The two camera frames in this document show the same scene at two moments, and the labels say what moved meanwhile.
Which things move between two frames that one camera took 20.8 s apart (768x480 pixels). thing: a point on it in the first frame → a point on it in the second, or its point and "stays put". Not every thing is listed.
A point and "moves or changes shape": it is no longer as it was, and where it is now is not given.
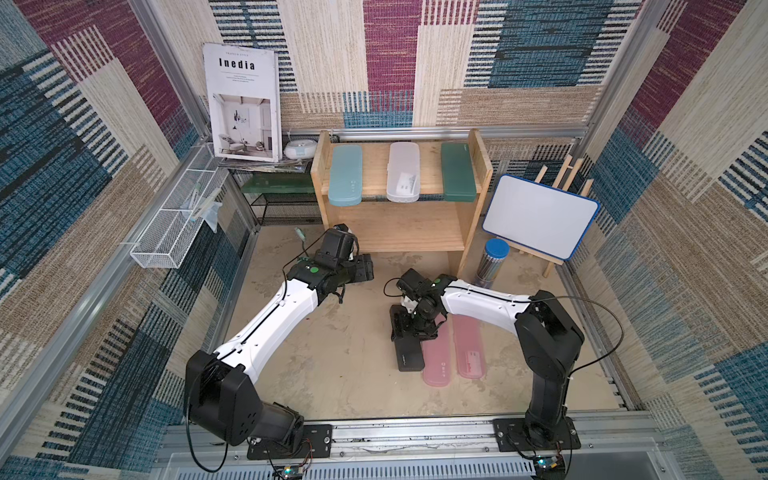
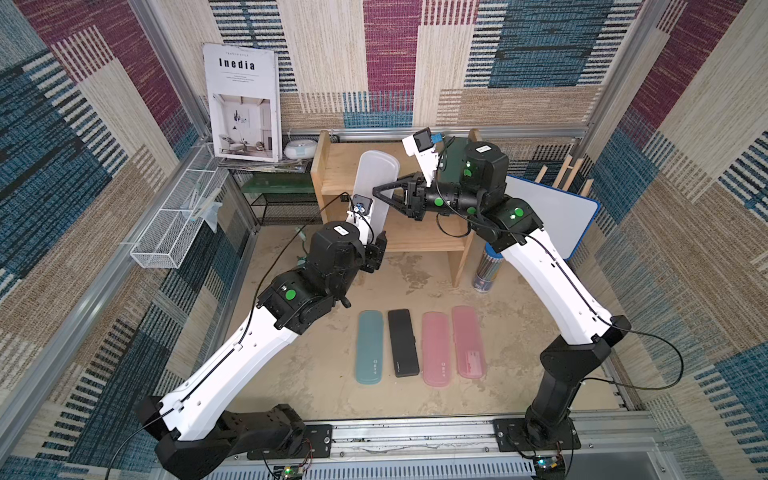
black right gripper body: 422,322 → 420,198
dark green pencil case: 458,176 stays put
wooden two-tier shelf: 428,225 stays put
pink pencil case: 437,356 stays put
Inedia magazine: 244,102 stays put
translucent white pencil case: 403,172 moves or changes shape
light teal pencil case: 345,176 → 369,347
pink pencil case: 468,336 stays put
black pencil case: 409,354 stays put
